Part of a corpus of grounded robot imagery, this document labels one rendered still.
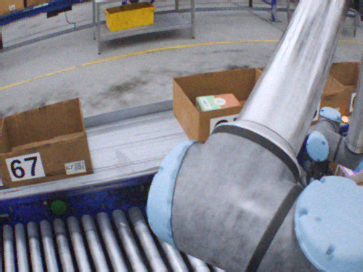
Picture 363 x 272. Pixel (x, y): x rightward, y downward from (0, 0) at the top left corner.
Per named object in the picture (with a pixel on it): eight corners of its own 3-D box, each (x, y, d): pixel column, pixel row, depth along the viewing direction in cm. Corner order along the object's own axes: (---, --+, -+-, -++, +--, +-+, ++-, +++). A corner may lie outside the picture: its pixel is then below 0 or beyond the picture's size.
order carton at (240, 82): (197, 154, 148) (198, 112, 139) (172, 113, 171) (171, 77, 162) (285, 133, 158) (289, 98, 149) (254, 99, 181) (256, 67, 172)
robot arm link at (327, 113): (317, 112, 116) (323, 100, 123) (311, 143, 123) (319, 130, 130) (339, 121, 111) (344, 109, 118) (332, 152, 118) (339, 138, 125)
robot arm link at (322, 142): (336, 146, 103) (343, 127, 111) (306, 132, 108) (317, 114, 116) (329, 169, 108) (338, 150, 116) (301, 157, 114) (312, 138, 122)
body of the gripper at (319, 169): (316, 187, 129) (323, 161, 122) (305, 174, 135) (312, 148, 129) (330, 181, 131) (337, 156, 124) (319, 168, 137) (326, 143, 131)
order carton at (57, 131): (9, 189, 128) (-3, 155, 118) (10, 148, 151) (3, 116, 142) (94, 174, 138) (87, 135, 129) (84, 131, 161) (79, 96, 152)
